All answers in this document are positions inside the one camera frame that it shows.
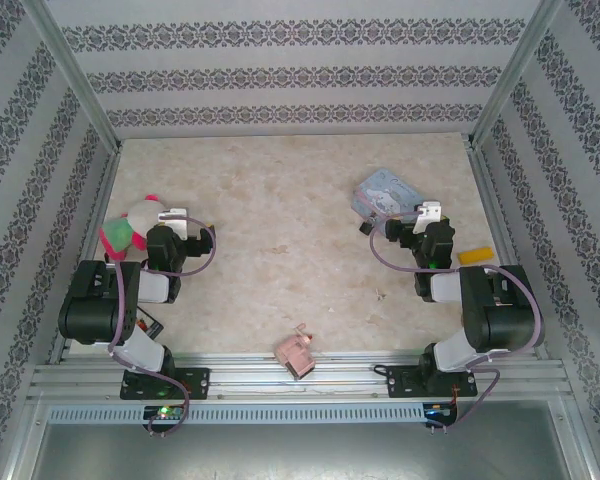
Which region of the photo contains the yellow block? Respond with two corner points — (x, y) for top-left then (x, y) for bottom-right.
(457, 245), (495, 265)

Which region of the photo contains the white pink plush toy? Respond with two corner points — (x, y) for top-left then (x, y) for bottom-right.
(98, 193), (179, 263)

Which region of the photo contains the black card with orange print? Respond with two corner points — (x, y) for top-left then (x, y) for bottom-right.
(136, 313), (165, 342)

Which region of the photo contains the pink toy appliance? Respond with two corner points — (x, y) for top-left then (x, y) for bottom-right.
(273, 323), (316, 382)

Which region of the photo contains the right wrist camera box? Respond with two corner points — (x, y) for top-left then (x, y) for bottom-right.
(412, 200), (443, 235)

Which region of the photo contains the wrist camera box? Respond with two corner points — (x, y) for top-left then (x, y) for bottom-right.
(157, 207), (189, 240)
(412, 200), (443, 235)

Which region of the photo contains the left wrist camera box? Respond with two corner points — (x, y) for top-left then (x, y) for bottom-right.
(157, 207), (189, 240)

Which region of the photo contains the aluminium side rail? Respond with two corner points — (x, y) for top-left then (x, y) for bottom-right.
(469, 142), (550, 360)
(49, 148), (124, 364)

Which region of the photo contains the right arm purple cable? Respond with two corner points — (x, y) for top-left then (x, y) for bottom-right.
(369, 209), (545, 432)

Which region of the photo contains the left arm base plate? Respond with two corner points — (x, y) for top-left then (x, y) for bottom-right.
(119, 367), (212, 401)

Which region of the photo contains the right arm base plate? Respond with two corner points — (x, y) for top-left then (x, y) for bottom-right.
(387, 364), (479, 400)

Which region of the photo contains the aluminium mounting rail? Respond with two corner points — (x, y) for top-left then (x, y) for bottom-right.
(27, 351), (575, 402)

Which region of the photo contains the aluminium corner post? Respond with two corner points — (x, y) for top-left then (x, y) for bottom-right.
(22, 0), (122, 151)
(471, 0), (565, 147)

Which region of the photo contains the slotted grey cable duct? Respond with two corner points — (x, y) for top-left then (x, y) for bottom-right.
(47, 403), (427, 426)

